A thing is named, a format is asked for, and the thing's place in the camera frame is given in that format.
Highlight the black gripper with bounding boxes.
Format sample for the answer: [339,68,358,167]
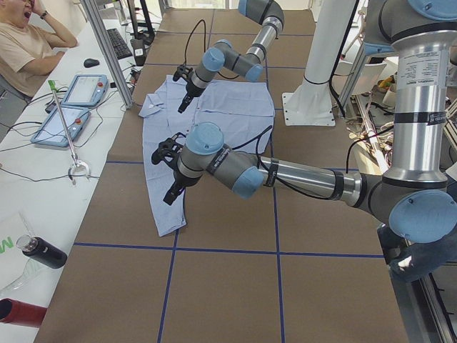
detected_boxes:
[163,171,196,205]
[178,84,200,113]

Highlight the light blue striped shirt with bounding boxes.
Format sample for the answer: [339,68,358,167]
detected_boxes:
[139,76,275,237]

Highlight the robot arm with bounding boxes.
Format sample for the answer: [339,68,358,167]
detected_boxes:
[149,10,378,254]
[173,0,284,113]

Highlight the black keyboard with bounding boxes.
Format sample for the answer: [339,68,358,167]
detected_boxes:
[106,29,132,60]

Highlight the reacher grabber tool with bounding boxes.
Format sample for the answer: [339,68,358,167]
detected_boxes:
[48,80,90,186]

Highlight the upper teach pendant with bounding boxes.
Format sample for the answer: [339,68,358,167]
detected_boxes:
[61,74,109,108]

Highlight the teach pendant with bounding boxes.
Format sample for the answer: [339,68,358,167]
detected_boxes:
[31,106,91,148]
[61,74,109,108]

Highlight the black computer mouse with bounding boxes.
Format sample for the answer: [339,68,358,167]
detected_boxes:
[84,58,100,68]

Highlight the lower teach pendant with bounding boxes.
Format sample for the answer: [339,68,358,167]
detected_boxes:
[31,106,91,148]

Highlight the black water bottle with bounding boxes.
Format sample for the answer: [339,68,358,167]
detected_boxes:
[16,234,67,269]

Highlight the seated person beige shirt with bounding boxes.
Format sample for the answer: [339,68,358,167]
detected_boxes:
[1,1,78,98]

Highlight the red cylinder bottle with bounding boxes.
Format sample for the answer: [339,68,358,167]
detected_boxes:
[1,298,47,328]

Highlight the standing person in jeans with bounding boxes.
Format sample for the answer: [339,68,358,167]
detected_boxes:
[388,227,456,282]

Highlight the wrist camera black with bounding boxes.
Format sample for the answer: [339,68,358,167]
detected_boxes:
[173,64,193,82]
[151,132,186,170]

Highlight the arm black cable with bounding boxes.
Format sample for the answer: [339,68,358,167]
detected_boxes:
[228,124,343,201]

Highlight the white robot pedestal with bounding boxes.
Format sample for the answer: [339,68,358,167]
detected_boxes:
[282,0,358,127]

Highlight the aluminium frame column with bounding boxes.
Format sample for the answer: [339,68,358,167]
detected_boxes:
[81,0,133,109]

